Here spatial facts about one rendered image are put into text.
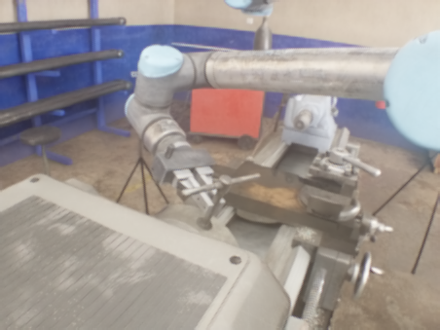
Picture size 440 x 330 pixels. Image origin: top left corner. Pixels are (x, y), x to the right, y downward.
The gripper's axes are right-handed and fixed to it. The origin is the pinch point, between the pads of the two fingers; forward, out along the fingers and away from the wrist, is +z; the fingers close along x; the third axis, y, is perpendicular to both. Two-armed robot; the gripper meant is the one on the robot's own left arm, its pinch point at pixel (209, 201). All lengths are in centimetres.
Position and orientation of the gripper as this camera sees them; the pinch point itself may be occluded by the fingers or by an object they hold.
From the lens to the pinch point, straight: 66.4
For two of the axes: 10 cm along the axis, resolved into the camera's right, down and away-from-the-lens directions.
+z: 5.5, 6.7, -5.0
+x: 7.4, -1.1, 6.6
